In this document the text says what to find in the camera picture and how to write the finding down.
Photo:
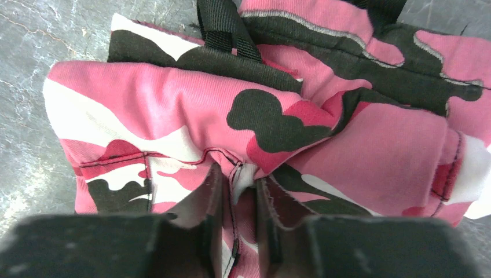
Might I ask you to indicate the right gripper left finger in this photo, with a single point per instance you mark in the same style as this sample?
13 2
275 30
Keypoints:
183 242

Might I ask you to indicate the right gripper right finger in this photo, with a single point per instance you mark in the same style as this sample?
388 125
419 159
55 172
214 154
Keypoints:
294 241

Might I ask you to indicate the pink camouflage bag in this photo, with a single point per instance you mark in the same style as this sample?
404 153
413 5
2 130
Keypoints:
349 111

